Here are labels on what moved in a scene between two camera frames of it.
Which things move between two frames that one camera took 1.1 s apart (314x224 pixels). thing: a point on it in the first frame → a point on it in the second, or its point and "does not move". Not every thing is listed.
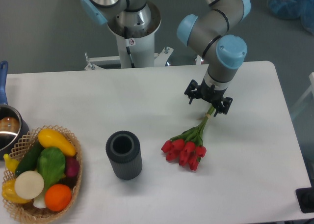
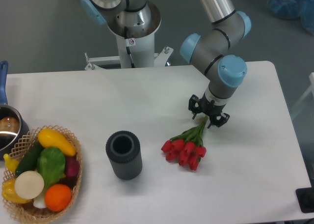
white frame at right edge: x=310 y=89 does not move
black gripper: x=214 y=96 → x=209 y=108
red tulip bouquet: x=188 y=148 does not move
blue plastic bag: x=291 y=3 does not move
